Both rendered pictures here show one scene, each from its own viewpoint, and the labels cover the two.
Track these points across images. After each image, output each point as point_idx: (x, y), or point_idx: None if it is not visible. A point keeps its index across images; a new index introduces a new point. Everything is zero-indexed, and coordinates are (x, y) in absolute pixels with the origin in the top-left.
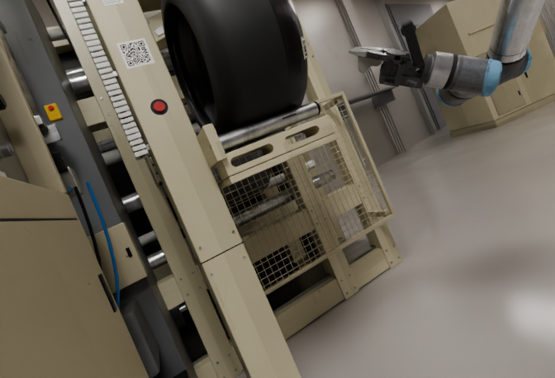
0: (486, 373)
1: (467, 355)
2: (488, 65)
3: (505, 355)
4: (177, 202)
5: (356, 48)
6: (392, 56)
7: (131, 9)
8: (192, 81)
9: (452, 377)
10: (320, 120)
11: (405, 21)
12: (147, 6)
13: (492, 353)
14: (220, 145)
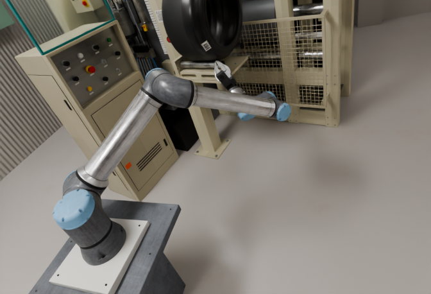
0: (249, 180)
1: (258, 174)
2: (238, 112)
3: (260, 183)
4: (175, 73)
5: (215, 63)
6: (217, 80)
7: None
8: None
9: (245, 172)
10: None
11: (219, 72)
12: None
13: (260, 180)
14: (177, 70)
